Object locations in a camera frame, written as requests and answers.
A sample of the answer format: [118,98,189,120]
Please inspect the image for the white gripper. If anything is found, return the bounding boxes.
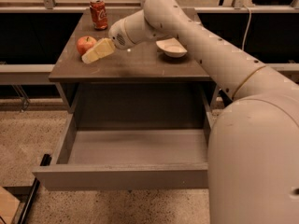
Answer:
[81,19,135,63]

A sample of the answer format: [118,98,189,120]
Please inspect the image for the red apple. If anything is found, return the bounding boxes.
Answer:
[77,35,97,55]

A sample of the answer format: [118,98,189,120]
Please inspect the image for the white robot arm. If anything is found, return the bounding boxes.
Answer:
[82,0,299,224]

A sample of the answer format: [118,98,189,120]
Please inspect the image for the grey cabinet with top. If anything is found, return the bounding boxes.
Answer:
[49,7,221,130]

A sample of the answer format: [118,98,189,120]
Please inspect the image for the open grey top drawer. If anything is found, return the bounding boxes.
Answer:
[33,84,208,190]

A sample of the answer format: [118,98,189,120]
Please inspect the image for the red cola can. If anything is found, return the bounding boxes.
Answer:
[90,0,107,30]

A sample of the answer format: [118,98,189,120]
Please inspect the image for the white bowl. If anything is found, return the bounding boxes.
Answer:
[156,38,187,58]

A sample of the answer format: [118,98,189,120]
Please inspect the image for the black floor rail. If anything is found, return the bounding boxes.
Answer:
[17,154,51,224]

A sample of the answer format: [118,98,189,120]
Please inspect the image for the white cable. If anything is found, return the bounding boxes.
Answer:
[241,5,252,51]

